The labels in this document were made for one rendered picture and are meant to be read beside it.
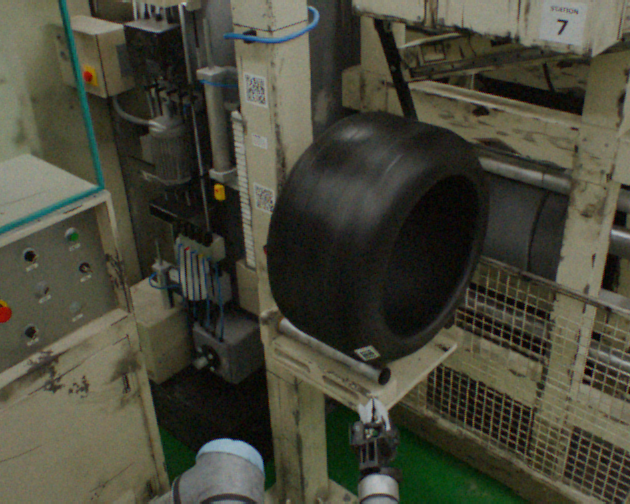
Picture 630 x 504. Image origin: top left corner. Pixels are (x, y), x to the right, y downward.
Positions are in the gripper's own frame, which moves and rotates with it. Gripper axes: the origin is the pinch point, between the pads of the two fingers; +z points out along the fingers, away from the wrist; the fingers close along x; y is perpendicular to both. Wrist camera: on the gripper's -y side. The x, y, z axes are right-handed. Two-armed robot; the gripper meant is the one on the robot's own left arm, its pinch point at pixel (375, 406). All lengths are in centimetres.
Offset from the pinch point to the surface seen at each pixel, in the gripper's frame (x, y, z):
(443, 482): 10, -110, 52
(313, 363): 18.8, -11.1, 27.6
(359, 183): -11.3, 37.3, 26.3
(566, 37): -58, 46, 39
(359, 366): 6.1, -9.7, 21.2
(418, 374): -4.5, -26.1, 28.6
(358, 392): 8.3, -14.5, 17.6
